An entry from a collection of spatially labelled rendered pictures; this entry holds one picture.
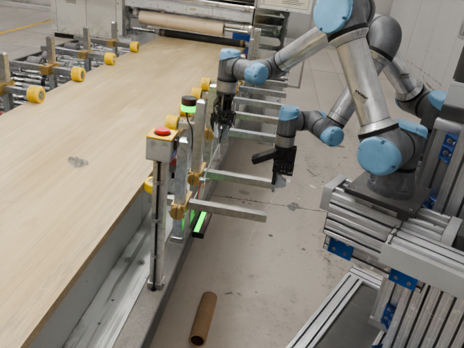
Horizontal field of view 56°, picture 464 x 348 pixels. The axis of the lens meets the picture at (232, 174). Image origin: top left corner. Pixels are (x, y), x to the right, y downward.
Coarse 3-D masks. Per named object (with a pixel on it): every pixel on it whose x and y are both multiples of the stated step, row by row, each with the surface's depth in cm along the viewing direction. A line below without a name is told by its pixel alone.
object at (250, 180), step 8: (168, 168) 182; (208, 176) 181; (216, 176) 181; (224, 176) 180; (232, 176) 180; (240, 176) 180; (248, 176) 181; (248, 184) 180; (256, 184) 180; (264, 184) 179
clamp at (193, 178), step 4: (204, 164) 184; (188, 172) 176; (192, 172) 176; (196, 172) 176; (200, 172) 177; (188, 176) 175; (192, 176) 174; (196, 176) 174; (200, 176) 177; (188, 180) 176; (192, 180) 175; (196, 180) 175; (192, 184) 176; (196, 184) 176
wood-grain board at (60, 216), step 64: (128, 64) 307; (192, 64) 328; (0, 128) 186; (64, 128) 194; (128, 128) 202; (0, 192) 142; (64, 192) 146; (128, 192) 151; (0, 256) 114; (64, 256) 117; (0, 320) 96
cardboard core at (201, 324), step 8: (208, 296) 227; (216, 296) 231; (200, 304) 223; (208, 304) 222; (200, 312) 217; (208, 312) 218; (200, 320) 212; (208, 320) 214; (192, 328) 210; (200, 328) 207; (208, 328) 211; (192, 336) 205; (200, 336) 204; (192, 344) 207; (200, 344) 207
